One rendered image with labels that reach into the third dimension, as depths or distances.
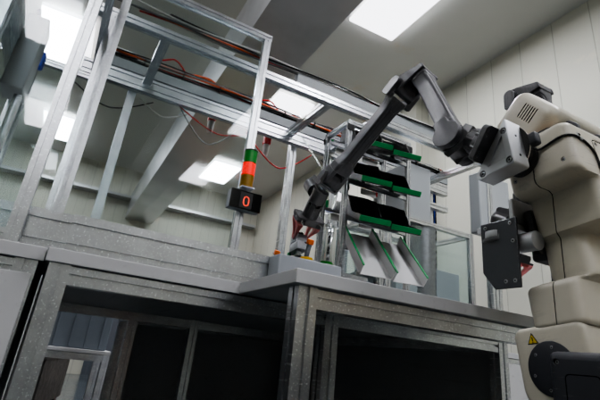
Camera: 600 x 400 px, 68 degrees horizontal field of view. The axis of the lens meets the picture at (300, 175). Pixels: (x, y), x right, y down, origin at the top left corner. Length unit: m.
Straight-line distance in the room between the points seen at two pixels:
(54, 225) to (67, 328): 2.03
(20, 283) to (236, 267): 0.52
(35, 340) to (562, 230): 1.15
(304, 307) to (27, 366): 0.58
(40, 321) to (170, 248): 0.34
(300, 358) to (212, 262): 0.45
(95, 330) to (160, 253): 2.04
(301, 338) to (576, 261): 0.60
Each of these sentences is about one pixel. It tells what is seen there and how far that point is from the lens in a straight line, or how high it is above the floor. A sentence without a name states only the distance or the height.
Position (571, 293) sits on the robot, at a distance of 1.07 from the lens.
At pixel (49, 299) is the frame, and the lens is 1.14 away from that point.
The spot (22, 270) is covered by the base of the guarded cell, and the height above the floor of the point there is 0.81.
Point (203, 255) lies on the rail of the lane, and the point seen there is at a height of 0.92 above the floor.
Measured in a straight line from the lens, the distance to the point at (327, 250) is 2.55.
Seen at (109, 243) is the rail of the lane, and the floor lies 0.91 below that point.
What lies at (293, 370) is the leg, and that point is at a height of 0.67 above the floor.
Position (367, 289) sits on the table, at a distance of 1.01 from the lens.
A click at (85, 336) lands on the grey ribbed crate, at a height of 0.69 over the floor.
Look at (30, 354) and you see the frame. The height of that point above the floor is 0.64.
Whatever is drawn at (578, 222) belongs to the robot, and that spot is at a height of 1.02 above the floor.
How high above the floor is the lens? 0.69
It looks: 22 degrees up
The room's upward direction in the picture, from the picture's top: 6 degrees clockwise
